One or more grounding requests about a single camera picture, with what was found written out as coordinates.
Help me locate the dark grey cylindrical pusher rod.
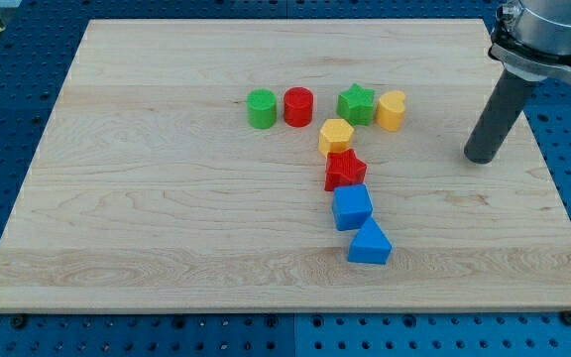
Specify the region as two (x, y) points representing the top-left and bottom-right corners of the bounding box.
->
(463, 69), (537, 165)

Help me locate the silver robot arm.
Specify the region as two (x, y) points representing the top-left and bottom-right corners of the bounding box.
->
(463, 0), (571, 164)

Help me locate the blue triangle block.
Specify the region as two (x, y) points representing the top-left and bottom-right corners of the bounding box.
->
(347, 217), (393, 265)

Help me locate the yellow heart block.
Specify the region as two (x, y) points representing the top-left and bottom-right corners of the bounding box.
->
(375, 90), (406, 132)

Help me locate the green star block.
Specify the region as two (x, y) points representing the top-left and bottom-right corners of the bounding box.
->
(336, 83), (375, 126)

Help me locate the yellow hexagon block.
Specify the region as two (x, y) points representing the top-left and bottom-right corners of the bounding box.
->
(318, 119), (354, 157)

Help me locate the red star block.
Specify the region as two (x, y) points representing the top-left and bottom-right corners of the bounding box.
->
(324, 149), (368, 191)

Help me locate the blue cube block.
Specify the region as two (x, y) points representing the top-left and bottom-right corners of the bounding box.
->
(332, 183), (373, 231)

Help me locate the red cylinder block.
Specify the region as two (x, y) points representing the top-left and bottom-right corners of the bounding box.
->
(284, 87), (314, 127)

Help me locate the green cylinder block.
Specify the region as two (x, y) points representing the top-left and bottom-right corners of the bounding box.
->
(246, 88), (277, 129)

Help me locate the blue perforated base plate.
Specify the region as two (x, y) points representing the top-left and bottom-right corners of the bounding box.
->
(0, 0), (571, 356)

